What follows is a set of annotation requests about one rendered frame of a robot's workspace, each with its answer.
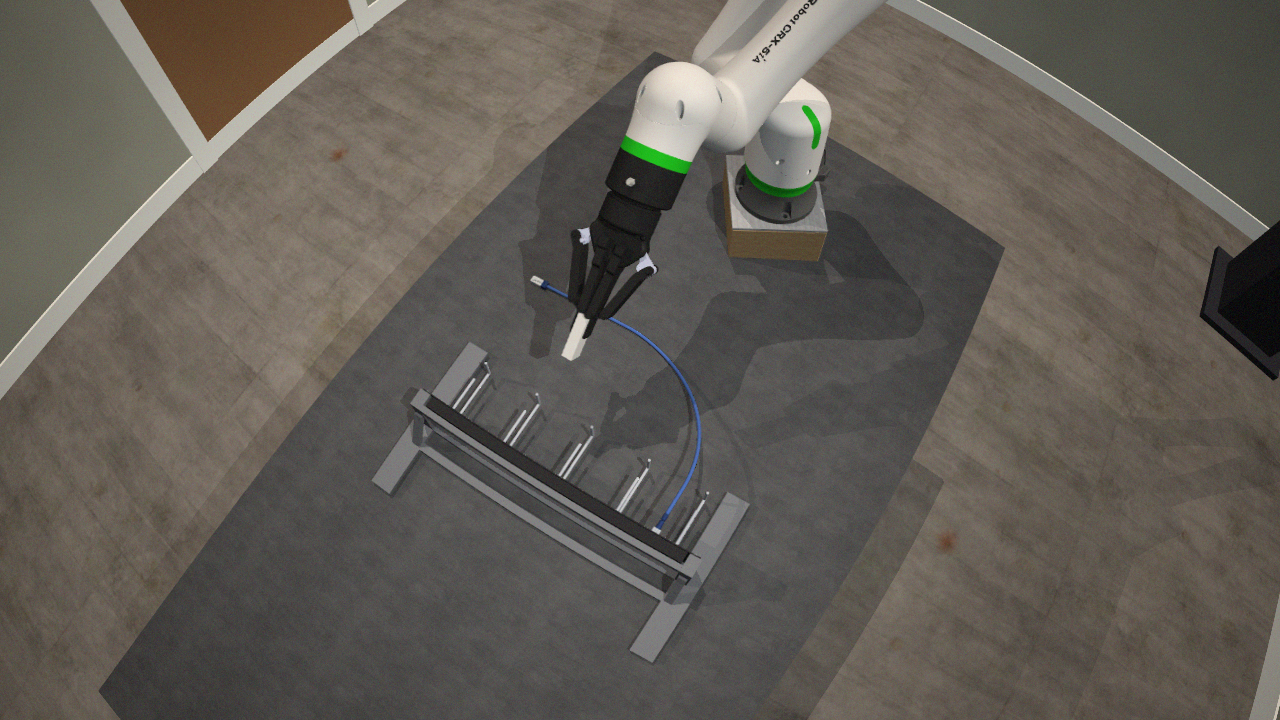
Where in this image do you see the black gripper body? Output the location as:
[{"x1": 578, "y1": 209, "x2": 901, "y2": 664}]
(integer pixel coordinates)
[{"x1": 590, "y1": 190, "x2": 662, "y2": 268}]

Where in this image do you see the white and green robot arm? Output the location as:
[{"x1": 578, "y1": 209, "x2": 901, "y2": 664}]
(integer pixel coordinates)
[{"x1": 605, "y1": 0, "x2": 888, "y2": 224}]

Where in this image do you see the blue patch cord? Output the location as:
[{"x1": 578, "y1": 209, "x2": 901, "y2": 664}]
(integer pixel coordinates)
[{"x1": 547, "y1": 284, "x2": 701, "y2": 521}]

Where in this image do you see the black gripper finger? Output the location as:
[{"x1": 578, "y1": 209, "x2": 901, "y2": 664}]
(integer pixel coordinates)
[
  {"x1": 567, "y1": 243, "x2": 658, "y2": 361},
  {"x1": 562, "y1": 228, "x2": 611, "y2": 357}
]

